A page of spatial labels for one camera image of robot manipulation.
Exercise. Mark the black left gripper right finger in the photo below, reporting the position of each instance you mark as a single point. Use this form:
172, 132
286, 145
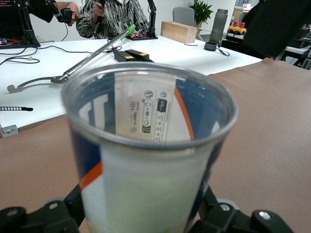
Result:
230, 221

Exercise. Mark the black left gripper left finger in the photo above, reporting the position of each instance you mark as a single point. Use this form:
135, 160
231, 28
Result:
43, 221

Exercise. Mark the clear plastic tennis ball can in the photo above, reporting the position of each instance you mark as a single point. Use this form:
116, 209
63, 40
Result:
150, 170

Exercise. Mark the hand of patterned blouse person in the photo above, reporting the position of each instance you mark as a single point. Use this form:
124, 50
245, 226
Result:
99, 8

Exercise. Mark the brown table mat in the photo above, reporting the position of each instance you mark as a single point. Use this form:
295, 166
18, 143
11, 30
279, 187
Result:
267, 121

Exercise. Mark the white work table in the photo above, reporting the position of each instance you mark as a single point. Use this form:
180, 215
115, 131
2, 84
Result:
170, 53

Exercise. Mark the black box yellow label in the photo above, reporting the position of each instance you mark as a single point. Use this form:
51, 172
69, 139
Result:
122, 56
141, 55

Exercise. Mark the yellow box red buttons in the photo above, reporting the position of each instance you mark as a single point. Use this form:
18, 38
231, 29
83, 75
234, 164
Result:
236, 30

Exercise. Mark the black articulated stand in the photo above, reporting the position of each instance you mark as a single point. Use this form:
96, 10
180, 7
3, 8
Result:
152, 21
26, 29

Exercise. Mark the grey cylindrical flask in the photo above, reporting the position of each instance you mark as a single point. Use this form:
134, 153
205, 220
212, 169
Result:
218, 26

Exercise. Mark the light wooden block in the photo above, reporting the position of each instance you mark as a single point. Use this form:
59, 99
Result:
178, 31

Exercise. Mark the large black panel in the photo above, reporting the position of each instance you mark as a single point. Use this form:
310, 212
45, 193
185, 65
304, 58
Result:
277, 26

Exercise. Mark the grey office chair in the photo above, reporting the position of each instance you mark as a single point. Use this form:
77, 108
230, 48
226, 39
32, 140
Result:
182, 15

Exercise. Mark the person in black top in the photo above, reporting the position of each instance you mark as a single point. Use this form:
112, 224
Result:
41, 9

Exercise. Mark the green potted plant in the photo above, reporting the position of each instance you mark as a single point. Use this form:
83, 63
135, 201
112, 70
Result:
201, 11

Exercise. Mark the person in patterned blouse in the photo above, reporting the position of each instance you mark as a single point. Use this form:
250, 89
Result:
116, 17

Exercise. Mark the metal edge clamp bracket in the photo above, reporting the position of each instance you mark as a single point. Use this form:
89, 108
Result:
9, 131

